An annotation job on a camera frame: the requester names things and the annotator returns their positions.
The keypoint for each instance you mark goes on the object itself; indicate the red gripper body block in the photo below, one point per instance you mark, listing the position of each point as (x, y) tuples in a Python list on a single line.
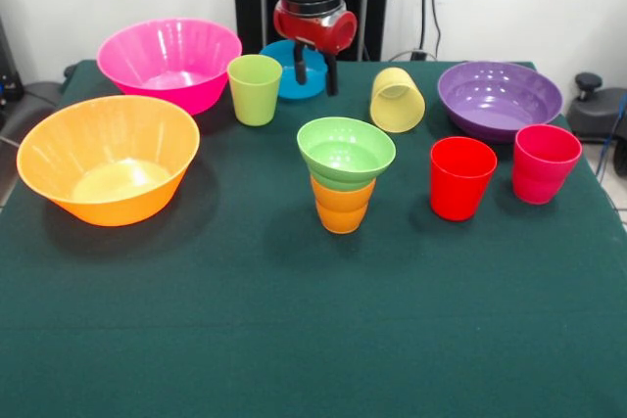
[(313, 33)]

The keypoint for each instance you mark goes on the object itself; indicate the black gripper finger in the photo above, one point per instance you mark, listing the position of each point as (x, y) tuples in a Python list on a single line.
[(300, 65), (332, 76)]

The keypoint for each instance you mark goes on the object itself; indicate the blue bowl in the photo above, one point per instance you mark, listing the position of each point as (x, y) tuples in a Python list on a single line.
[(313, 87)]

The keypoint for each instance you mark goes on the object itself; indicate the lime green cup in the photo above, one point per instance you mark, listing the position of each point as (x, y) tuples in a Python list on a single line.
[(255, 105)]

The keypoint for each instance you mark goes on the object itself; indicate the yellow cup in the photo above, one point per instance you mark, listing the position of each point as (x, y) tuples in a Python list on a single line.
[(397, 109)]

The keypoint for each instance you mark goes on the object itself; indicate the small green bowl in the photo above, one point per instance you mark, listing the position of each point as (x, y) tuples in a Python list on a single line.
[(343, 153)]

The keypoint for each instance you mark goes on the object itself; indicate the orange cup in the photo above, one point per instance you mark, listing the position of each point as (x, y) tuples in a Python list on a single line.
[(343, 212)]

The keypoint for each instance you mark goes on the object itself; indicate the red cup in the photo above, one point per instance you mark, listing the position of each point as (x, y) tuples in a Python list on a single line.
[(458, 193)]

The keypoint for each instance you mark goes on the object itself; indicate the purple bowl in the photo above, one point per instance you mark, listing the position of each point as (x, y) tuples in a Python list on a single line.
[(499, 119)]

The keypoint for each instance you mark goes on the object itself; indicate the large pink bowl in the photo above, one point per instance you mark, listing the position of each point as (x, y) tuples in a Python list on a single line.
[(166, 60)]

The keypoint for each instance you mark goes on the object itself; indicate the dark green tablecloth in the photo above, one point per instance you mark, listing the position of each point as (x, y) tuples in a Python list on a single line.
[(294, 291)]

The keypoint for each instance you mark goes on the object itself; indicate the magenta cup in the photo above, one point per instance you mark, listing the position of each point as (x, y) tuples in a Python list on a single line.
[(539, 178)]

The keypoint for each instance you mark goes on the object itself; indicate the large orange bowl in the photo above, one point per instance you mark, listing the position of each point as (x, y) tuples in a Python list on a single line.
[(108, 202)]

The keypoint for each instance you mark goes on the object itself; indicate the dark chair base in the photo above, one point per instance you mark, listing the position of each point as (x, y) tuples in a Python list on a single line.
[(34, 105), (595, 114)]

